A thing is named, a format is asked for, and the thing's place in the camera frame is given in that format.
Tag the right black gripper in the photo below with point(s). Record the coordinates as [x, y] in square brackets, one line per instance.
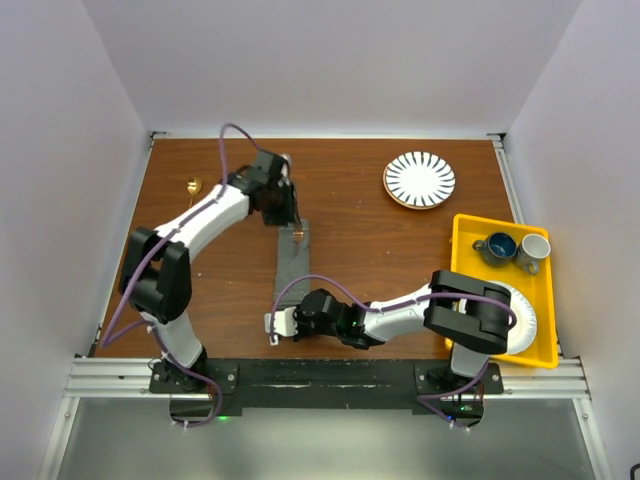
[301, 331]

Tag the white grey mug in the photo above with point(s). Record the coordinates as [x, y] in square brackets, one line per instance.
[531, 252]

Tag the gold spoon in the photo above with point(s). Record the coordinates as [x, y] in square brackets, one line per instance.
[194, 188]

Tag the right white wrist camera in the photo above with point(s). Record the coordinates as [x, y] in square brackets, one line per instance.
[283, 325]

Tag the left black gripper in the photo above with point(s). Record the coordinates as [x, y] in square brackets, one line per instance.
[287, 212]

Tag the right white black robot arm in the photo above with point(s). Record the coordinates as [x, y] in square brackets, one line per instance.
[475, 315]

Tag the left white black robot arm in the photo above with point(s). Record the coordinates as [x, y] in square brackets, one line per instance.
[156, 278]

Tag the striped blue white plate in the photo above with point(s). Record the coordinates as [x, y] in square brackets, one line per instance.
[419, 180]

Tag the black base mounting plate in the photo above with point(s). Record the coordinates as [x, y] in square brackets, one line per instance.
[419, 386]

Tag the grey cloth napkin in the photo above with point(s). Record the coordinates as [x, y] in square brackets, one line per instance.
[293, 261]

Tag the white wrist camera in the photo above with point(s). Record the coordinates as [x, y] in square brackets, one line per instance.
[286, 167]
[283, 325]

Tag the gold fork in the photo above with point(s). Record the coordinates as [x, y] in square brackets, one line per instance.
[298, 235]

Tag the white paper plate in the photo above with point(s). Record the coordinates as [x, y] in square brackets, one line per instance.
[523, 334]

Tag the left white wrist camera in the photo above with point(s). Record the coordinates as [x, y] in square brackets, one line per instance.
[286, 167]

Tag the dark blue mug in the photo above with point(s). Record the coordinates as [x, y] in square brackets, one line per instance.
[496, 250]

